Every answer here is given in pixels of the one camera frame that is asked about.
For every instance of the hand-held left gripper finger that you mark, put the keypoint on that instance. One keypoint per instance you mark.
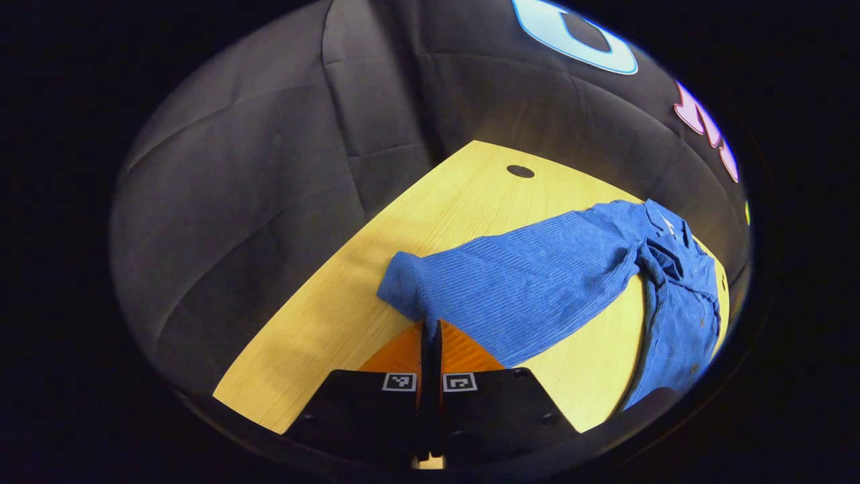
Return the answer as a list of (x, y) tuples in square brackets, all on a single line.
[(424, 410), (437, 410)]

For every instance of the black round table hole cover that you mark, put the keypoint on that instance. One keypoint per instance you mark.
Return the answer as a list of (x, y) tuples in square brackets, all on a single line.
[(520, 171)]

